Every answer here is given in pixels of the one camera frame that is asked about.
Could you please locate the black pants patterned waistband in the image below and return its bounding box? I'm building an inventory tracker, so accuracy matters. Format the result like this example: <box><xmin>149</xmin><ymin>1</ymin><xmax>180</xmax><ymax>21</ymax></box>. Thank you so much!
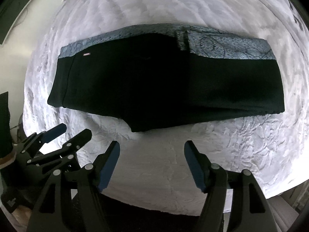
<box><xmin>47</xmin><ymin>24</ymin><xmax>285</xmax><ymax>132</ymax></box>

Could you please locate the light grey bed cover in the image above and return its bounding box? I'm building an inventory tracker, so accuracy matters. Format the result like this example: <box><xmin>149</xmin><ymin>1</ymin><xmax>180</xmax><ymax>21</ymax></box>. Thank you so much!
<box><xmin>23</xmin><ymin>0</ymin><xmax>308</xmax><ymax>215</ymax></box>

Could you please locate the dark wall-mounted screen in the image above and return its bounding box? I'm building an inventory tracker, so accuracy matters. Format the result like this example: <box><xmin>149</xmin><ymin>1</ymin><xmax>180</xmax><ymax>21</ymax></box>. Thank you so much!
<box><xmin>1</xmin><ymin>0</ymin><xmax>32</xmax><ymax>45</ymax></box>

